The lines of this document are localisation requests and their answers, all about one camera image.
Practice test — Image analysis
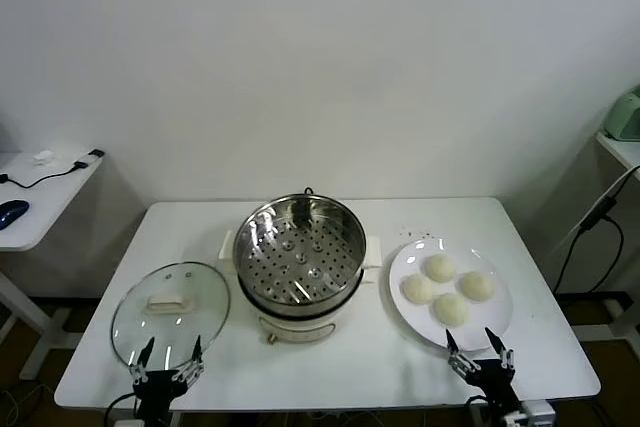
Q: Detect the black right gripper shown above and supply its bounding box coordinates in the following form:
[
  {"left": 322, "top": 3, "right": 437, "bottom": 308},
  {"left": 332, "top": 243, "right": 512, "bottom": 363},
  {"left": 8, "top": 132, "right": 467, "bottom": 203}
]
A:
[{"left": 444, "top": 326, "right": 521, "bottom": 416}]

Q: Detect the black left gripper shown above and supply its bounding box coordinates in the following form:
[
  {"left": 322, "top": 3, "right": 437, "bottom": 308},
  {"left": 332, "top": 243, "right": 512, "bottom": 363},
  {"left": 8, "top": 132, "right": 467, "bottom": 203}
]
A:
[{"left": 128, "top": 335, "right": 207, "bottom": 426}]

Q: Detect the white steamed baozi bun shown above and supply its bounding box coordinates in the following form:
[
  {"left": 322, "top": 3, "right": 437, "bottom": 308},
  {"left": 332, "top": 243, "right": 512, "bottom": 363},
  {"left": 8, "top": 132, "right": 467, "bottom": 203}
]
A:
[
  {"left": 402, "top": 274, "right": 437, "bottom": 306},
  {"left": 432, "top": 292, "right": 471, "bottom": 327},
  {"left": 459, "top": 270, "right": 496, "bottom": 303},
  {"left": 423, "top": 253, "right": 457, "bottom": 284}
]

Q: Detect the round glass pot lid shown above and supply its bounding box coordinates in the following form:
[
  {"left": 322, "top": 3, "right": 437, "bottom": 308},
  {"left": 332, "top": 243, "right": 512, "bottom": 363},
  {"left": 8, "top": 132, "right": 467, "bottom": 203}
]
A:
[{"left": 110, "top": 260, "right": 232, "bottom": 373}]

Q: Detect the perforated steel steamer basket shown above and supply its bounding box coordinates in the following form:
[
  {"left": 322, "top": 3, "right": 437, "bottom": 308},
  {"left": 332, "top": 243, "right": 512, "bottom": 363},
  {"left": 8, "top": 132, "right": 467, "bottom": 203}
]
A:
[{"left": 232, "top": 192, "right": 369, "bottom": 321}]

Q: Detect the round white plate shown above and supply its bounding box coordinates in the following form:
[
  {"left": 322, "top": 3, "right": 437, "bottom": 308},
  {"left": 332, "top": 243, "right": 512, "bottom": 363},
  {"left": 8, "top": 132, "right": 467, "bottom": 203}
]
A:
[{"left": 388, "top": 238, "right": 515, "bottom": 352}]

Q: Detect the cream electric cooking pot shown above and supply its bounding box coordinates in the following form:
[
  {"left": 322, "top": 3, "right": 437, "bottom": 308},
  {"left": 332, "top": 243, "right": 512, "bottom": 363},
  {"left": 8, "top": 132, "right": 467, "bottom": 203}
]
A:
[{"left": 218, "top": 229, "right": 384, "bottom": 346}]

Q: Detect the white side table with mouse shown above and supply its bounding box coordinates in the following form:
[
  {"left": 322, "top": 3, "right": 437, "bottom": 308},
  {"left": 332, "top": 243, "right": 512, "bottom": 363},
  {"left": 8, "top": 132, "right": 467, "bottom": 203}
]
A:
[{"left": 0, "top": 149, "right": 107, "bottom": 382}]

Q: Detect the blue computer mouse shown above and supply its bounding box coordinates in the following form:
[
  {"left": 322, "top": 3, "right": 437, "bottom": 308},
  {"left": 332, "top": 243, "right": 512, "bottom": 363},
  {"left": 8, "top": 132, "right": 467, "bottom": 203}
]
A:
[{"left": 0, "top": 199, "right": 31, "bottom": 231}]

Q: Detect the white side table with appliance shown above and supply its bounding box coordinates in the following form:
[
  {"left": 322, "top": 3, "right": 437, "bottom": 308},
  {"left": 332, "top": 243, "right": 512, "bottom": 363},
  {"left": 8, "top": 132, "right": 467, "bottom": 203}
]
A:
[{"left": 569, "top": 130, "right": 640, "bottom": 343}]

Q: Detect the pale green appliance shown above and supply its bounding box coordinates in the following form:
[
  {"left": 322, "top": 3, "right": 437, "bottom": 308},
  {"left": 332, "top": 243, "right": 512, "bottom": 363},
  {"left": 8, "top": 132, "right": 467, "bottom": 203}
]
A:
[{"left": 602, "top": 84, "right": 640, "bottom": 143}]

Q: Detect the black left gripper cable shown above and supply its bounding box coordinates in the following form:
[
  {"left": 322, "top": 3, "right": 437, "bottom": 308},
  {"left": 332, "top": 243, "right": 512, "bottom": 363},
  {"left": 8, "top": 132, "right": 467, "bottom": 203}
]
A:
[{"left": 102, "top": 391, "right": 146, "bottom": 427}]

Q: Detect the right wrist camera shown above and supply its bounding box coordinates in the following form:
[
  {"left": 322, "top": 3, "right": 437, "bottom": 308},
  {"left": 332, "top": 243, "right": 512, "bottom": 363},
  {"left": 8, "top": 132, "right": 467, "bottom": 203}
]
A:
[{"left": 502, "top": 399, "right": 556, "bottom": 427}]

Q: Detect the black power cable with adapter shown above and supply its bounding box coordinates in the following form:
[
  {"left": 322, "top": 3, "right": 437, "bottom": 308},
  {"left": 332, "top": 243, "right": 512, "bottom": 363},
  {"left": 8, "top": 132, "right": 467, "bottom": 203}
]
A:
[{"left": 552, "top": 196, "right": 626, "bottom": 293}]

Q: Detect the thin black desk cable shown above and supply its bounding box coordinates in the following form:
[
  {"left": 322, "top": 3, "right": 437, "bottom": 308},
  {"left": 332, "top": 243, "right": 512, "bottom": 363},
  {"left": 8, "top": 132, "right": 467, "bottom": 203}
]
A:
[{"left": 0, "top": 160, "right": 87, "bottom": 189}]

